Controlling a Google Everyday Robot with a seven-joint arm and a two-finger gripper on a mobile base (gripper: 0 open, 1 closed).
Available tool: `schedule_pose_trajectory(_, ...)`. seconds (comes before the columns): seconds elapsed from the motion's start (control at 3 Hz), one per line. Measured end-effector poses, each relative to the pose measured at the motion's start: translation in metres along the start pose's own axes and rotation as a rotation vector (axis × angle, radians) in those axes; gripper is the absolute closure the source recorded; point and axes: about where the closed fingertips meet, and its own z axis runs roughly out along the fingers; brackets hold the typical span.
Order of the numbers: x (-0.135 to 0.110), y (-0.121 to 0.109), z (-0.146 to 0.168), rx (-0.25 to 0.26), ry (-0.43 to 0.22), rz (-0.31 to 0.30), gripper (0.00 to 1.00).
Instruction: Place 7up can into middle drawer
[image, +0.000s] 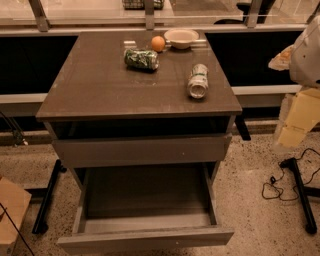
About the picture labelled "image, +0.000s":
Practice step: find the crushed green soda can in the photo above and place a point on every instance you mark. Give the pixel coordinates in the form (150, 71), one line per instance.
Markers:
(141, 59)

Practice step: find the open middle drawer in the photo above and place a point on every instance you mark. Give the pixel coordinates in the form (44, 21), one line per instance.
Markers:
(134, 208)

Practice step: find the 7up can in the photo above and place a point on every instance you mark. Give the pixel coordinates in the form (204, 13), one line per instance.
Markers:
(198, 81)

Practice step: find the black table leg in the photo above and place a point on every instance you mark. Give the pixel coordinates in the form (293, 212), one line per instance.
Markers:
(304, 192)
(40, 225)

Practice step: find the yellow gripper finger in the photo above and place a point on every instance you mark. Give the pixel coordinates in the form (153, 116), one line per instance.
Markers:
(299, 114)

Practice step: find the orange fruit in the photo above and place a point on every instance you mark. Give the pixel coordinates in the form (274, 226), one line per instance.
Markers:
(158, 43)

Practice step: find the grey drawer cabinet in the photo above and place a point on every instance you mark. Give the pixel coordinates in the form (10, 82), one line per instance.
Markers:
(97, 96)

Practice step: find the white bowl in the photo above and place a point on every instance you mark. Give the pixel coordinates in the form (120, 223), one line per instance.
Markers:
(181, 38)

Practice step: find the black office chair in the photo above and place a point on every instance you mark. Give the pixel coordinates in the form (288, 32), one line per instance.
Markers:
(264, 10)

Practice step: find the cardboard box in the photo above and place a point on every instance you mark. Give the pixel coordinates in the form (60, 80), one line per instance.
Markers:
(15, 201)

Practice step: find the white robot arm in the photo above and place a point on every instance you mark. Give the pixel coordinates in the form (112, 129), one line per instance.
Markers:
(302, 59)

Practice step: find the black table leg right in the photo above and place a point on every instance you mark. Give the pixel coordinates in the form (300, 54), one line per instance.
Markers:
(304, 192)

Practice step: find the black table leg left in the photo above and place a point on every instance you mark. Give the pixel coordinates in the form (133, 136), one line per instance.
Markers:
(40, 225)

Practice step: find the closed grey top drawer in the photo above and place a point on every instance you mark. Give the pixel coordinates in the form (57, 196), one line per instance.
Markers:
(144, 151)

